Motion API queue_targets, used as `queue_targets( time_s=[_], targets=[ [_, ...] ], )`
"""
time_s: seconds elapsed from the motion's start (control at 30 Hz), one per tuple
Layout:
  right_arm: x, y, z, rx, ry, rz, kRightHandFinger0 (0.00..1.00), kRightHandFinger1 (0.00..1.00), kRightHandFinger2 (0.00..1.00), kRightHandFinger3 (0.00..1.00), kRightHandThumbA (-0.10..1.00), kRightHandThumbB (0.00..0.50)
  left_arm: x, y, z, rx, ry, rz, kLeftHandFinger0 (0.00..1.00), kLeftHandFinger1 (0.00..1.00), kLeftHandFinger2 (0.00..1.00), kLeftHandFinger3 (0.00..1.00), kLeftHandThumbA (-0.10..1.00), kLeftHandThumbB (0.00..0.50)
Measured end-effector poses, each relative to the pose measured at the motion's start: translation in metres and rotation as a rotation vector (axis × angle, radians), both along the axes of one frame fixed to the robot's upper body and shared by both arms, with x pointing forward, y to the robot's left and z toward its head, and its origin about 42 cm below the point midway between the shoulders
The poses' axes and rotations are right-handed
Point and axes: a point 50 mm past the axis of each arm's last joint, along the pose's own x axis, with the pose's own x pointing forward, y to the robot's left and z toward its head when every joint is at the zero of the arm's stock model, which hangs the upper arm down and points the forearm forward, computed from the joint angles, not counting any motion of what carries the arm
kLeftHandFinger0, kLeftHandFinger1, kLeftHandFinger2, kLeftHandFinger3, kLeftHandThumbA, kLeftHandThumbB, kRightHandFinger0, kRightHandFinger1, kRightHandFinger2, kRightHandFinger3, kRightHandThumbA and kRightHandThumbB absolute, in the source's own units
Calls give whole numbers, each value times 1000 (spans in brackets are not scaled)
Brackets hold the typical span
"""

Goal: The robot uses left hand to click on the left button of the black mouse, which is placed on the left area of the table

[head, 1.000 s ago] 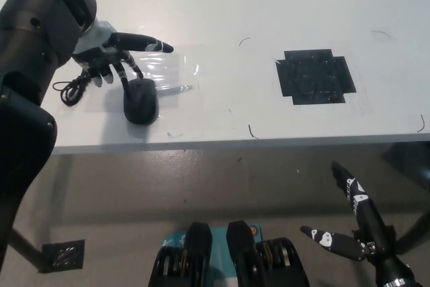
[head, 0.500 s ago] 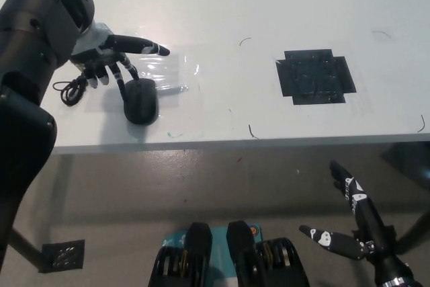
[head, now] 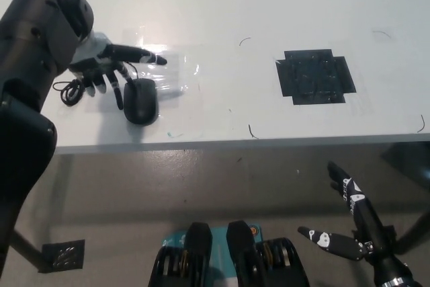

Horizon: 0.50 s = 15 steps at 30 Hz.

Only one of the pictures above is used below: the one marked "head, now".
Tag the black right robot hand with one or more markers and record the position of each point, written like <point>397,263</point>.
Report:
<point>364,223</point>

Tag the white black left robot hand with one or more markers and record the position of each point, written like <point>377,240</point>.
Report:
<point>97,62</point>

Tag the black computer mouse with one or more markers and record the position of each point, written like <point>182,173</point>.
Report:
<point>141,103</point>

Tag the black table leg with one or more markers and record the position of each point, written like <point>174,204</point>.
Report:
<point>28,248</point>
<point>415,231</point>

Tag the transparent plastic tape sheet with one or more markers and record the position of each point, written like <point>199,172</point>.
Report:
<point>171,75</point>

